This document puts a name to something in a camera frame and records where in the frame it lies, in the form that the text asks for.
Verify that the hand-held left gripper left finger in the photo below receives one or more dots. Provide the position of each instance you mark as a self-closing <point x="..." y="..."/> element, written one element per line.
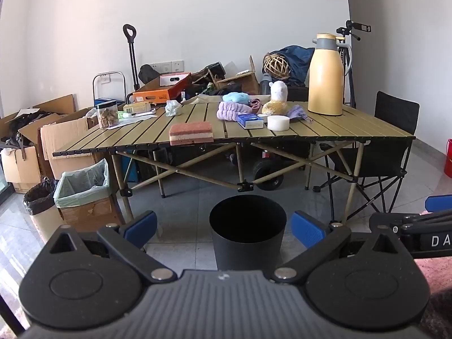
<point x="143" y="224"/>

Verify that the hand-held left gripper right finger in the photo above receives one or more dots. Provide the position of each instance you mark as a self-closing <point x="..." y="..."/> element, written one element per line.
<point x="307" y="227"/>

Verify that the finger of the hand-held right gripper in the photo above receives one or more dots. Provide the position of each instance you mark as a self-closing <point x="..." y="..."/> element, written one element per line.
<point x="439" y="203"/>
<point x="388" y="220"/>

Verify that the black trash bin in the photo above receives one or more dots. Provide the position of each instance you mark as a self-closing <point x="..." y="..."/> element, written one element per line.
<point x="247" y="250"/>

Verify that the clear plastic bag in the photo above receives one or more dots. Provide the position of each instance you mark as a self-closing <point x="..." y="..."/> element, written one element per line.
<point x="173" y="108"/>

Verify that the blue tissue packet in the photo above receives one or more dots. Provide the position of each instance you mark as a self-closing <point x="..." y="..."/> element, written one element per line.
<point x="250" y="121"/>

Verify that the pink satin scrunchie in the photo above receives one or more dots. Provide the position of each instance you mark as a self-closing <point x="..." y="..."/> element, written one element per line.
<point x="255" y="104"/>

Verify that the white and yellow alpaca plush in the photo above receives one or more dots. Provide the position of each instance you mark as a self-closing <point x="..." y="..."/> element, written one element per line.
<point x="277" y="95"/>

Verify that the light blue plush toy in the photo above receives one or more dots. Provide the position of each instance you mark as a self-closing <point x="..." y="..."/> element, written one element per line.
<point x="236" y="97"/>

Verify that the red bucket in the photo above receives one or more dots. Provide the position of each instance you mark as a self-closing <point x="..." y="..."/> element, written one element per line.
<point x="449" y="159"/>

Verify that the cardboard box with green liner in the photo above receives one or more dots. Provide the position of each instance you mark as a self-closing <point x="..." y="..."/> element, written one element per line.
<point x="88" y="212"/>

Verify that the blue flat box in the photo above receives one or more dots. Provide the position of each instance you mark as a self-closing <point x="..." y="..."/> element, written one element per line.
<point x="129" y="169"/>

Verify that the olive folding table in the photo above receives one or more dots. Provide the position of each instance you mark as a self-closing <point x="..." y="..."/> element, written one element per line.
<point x="148" y="130"/>

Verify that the beige bin with black bag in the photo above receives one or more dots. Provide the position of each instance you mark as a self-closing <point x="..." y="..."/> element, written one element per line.
<point x="46" y="226"/>

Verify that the black folding chair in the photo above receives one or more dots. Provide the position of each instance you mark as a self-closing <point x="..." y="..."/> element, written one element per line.
<point x="395" y="113"/>

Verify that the pink layered sponge block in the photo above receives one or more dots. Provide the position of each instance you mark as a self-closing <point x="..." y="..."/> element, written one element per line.
<point x="191" y="133"/>

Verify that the white plastic sheet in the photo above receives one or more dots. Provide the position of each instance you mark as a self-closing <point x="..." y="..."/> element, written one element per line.
<point x="141" y="119"/>

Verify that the white round puck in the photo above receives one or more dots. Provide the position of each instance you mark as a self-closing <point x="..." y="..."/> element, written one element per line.
<point x="278" y="123"/>

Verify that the green tube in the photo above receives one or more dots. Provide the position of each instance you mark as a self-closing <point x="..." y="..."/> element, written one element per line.
<point x="124" y="115"/>

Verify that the clear snack jar black lid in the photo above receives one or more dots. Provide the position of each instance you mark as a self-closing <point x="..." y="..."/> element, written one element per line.
<point x="107" y="114"/>

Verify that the purple knit pouch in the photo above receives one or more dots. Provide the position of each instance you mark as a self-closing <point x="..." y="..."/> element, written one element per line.
<point x="298" y="113"/>

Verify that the large brown cardboard box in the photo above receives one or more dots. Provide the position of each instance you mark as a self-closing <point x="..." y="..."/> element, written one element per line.
<point x="67" y="137"/>

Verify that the small yellow carton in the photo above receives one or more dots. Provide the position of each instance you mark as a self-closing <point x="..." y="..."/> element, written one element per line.
<point x="137" y="107"/>

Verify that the orange cardboard box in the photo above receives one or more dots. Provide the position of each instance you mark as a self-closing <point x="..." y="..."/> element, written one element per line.
<point x="155" y="95"/>

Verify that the open cardboard box dark contents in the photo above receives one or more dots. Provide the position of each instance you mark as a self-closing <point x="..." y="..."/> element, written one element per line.
<point x="21" y="169"/>

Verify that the lavender fluffy headband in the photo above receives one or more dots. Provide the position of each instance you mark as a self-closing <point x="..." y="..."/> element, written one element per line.
<point x="233" y="111"/>

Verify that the white device box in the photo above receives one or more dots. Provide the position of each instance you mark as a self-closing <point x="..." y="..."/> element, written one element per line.
<point x="174" y="79"/>

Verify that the grey water bottle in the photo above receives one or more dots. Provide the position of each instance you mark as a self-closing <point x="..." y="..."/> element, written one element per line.
<point x="265" y="84"/>

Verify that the black bag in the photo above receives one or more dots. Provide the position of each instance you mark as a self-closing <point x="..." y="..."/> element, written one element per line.
<point x="148" y="73"/>

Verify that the yellow thermos jug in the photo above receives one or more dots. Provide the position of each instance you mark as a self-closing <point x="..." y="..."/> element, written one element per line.
<point x="325" y="77"/>

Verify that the brown cardboard box open flaps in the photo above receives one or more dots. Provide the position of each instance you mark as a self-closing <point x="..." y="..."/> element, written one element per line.
<point x="240" y="83"/>

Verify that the dark brown bag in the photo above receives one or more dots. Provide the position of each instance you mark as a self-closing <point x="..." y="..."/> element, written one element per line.
<point x="212" y="74"/>

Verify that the wicker ball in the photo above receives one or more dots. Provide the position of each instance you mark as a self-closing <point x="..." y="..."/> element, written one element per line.
<point x="276" y="65"/>

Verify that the navy blue bag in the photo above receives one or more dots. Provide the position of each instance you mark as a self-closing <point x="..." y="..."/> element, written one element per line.
<point x="298" y="60"/>

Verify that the black tripod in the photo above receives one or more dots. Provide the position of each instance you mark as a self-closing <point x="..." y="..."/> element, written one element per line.
<point x="349" y="28"/>

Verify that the white metal frame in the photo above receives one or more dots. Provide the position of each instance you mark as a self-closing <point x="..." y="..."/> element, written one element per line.
<point x="106" y="74"/>

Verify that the wall socket row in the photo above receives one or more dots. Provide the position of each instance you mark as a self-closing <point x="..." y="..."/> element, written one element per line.
<point x="167" y="66"/>

